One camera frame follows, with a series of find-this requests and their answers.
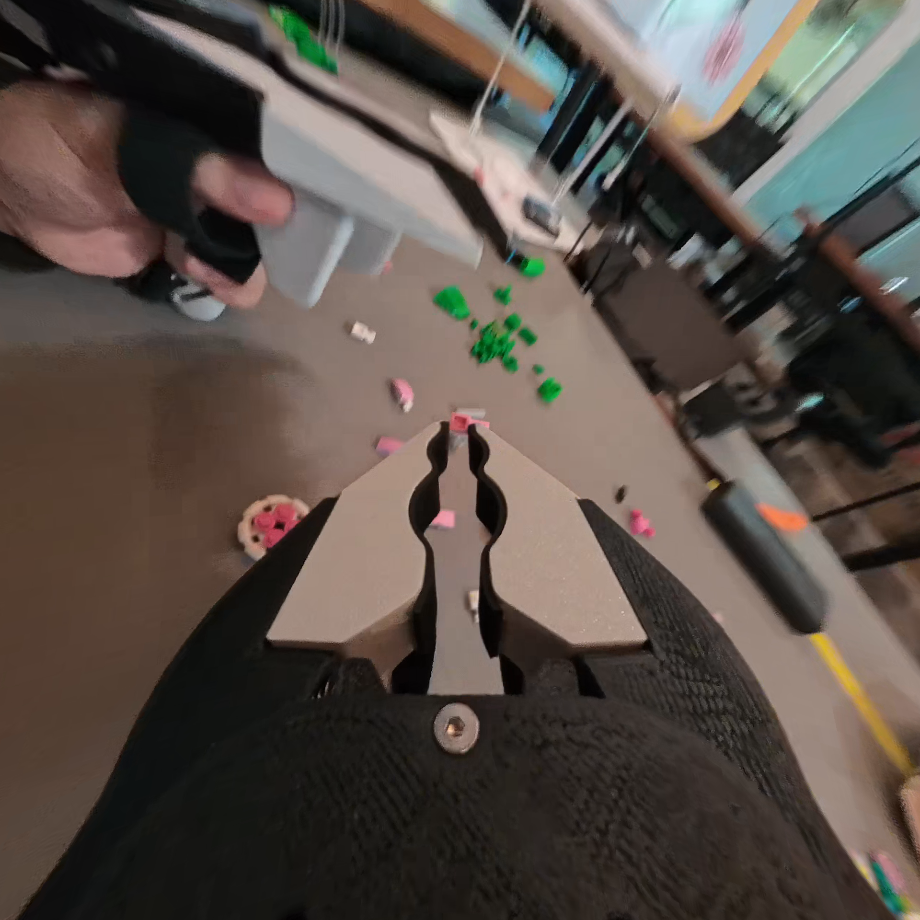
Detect round white plate magenta studs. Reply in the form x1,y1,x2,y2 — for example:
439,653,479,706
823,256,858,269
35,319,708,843
237,494,311,562

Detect group of green toy bricks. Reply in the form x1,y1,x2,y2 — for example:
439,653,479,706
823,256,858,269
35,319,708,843
431,284,565,405

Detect black office chair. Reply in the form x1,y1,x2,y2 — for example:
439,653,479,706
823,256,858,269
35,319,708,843
597,244,741,403

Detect grey desk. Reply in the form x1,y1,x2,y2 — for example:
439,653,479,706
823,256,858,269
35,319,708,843
0,72,917,920

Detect pile of colourful toy bricks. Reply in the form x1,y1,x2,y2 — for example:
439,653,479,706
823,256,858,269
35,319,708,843
855,851,908,914

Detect black flat case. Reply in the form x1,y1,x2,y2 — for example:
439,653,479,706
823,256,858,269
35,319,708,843
701,480,828,635

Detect bright green object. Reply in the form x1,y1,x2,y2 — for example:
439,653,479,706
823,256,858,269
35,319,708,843
269,3,339,73

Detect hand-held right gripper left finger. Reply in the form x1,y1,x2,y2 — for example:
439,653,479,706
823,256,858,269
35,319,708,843
266,422,450,694

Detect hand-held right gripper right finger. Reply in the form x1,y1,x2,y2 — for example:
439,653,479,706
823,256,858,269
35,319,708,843
467,423,649,697

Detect yellow tape line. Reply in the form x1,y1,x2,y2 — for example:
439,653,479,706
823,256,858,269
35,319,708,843
811,632,915,773

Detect person's left hand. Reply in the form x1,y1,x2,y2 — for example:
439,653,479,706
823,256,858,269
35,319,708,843
0,72,296,311

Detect black and white sneaker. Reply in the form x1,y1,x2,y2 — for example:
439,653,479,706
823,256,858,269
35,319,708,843
118,267,227,322

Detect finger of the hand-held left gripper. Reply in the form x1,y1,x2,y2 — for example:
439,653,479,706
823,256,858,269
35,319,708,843
260,67,506,270
137,7,290,93

